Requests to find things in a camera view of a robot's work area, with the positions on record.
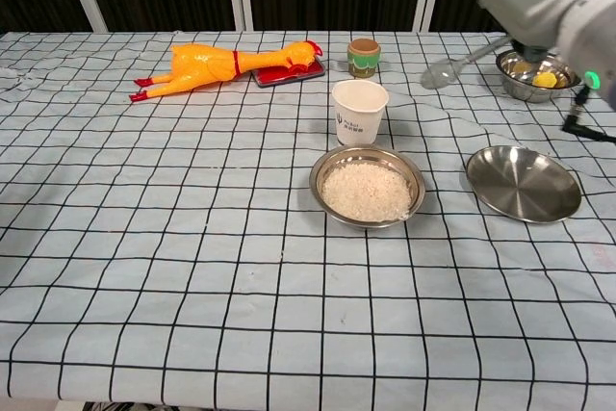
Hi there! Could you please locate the clear plastic spoon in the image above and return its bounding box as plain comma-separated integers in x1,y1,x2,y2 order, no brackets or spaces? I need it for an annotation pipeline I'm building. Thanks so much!
421,35,517,91

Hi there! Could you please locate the steel bowl with yellow toy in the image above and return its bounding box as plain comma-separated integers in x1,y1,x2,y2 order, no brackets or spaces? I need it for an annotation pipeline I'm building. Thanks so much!
496,48,583,104

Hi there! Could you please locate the small brown green jar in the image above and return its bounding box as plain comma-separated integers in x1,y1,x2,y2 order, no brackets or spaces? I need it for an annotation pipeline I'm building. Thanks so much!
346,38,382,79

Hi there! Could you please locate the white paper cup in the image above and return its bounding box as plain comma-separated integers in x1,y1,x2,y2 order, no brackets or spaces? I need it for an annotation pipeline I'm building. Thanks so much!
331,79,390,146

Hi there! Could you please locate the steel bowl holding rice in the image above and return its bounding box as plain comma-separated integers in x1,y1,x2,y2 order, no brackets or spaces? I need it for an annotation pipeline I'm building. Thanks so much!
309,144,427,232

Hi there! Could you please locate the shallow steel plate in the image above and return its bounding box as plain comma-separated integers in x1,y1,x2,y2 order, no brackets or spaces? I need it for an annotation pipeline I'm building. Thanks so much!
465,144,583,224

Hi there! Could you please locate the red flat tin case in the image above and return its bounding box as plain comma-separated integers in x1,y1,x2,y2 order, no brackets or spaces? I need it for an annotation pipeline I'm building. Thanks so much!
252,57,327,89

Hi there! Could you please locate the yellow rubber chicken toy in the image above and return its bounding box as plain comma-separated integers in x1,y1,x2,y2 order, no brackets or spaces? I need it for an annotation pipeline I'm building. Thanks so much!
128,39,324,104

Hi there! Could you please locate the light blue checked tablecloth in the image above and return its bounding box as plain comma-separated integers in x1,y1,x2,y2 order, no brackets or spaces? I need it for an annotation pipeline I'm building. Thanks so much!
0,29,616,405

